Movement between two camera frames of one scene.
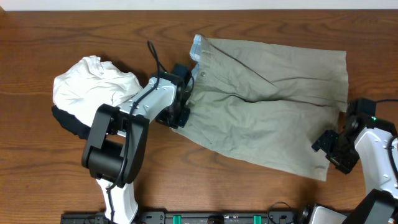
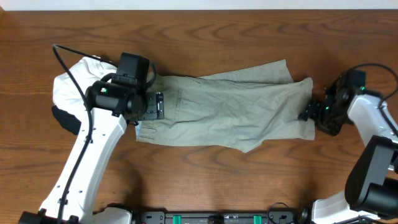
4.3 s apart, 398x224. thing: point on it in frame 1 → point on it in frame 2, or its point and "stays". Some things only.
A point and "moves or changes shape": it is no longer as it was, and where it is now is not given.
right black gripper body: x=341 y=152 → x=329 y=119
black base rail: x=165 y=216 stays
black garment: x=71 y=123 stays
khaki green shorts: x=273 y=106 moves or changes shape
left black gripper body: x=181 y=113 → x=157 y=106
